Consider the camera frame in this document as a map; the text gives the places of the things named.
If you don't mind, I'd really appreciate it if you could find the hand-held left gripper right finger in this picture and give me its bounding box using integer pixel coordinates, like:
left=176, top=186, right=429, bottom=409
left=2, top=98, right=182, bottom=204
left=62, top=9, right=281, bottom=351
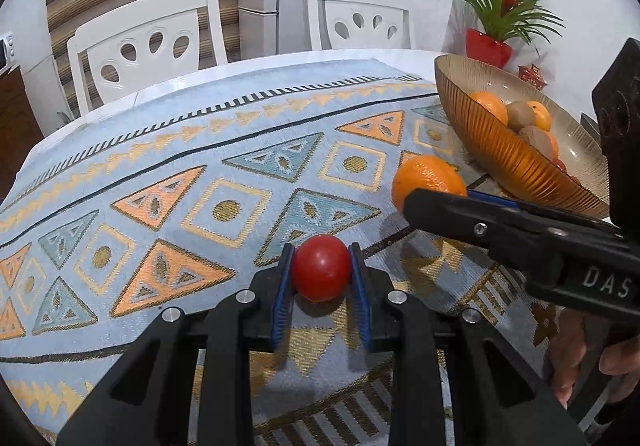
left=347, top=242, right=587, bottom=446

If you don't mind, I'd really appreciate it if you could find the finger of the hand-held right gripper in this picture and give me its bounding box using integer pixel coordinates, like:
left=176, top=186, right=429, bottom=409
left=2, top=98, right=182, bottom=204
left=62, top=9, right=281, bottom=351
left=466, top=190, right=623, bottom=235
left=402, top=188, right=621, bottom=287

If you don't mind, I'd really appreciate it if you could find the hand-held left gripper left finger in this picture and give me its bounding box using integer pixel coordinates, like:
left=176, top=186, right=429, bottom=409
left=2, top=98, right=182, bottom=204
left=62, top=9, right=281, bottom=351
left=56, top=242, right=297, bottom=446

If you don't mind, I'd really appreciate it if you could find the amber ribbed glass bowl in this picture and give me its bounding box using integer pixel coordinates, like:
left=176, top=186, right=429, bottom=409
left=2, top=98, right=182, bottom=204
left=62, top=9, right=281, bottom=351
left=434, top=54, right=612, bottom=219

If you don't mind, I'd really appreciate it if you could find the orange with stem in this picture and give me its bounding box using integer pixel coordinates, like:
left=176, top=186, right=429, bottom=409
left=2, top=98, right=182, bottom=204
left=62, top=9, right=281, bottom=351
left=391, top=154, right=468, bottom=214

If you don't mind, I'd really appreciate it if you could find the large brown kiwi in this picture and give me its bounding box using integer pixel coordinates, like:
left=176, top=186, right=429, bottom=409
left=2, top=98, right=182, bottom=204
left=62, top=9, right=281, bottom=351
left=517, top=126, right=555, bottom=161

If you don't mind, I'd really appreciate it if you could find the small brown kiwi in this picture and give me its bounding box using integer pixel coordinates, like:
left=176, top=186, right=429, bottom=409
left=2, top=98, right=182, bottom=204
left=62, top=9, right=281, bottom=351
left=505, top=100, right=537, bottom=133

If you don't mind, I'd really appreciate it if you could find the person's right hand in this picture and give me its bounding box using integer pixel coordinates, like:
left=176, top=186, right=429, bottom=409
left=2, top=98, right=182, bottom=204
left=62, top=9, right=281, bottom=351
left=550, top=318, right=640, bottom=409

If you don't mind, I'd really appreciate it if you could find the red ornament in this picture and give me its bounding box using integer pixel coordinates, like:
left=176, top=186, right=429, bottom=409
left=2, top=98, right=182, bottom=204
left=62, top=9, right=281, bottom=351
left=517, top=65, right=548, bottom=91

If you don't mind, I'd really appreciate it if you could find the red plant pot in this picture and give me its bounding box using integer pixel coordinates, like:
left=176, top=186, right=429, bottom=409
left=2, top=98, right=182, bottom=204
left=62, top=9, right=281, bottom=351
left=466, top=28, right=513, bottom=69

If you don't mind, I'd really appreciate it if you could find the patterned blue tablecloth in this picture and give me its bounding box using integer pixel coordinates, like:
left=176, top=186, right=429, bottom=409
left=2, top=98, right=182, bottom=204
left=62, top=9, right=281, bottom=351
left=0, top=57, right=621, bottom=446

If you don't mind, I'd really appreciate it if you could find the green potted plant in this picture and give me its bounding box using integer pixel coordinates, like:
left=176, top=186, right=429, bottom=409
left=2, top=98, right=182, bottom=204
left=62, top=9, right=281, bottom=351
left=443, top=0, right=566, bottom=47

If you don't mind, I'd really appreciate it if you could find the white dining chair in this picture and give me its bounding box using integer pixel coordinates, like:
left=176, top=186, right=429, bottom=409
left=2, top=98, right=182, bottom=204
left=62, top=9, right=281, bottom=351
left=66, top=0, right=228, bottom=116
left=305, top=0, right=416, bottom=52

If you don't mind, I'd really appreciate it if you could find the brown wooden cabinet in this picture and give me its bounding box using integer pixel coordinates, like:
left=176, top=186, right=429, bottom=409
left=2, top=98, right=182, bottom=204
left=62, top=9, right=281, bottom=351
left=0, top=68, right=46, bottom=199

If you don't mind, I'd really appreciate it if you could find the white low cabinet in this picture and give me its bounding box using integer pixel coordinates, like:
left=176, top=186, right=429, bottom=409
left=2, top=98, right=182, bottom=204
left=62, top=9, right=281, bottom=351
left=22, top=53, right=68, bottom=119

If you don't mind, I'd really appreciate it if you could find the white microwave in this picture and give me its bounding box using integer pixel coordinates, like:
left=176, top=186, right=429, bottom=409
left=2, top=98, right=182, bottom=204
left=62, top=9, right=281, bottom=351
left=0, top=32, right=15, bottom=74

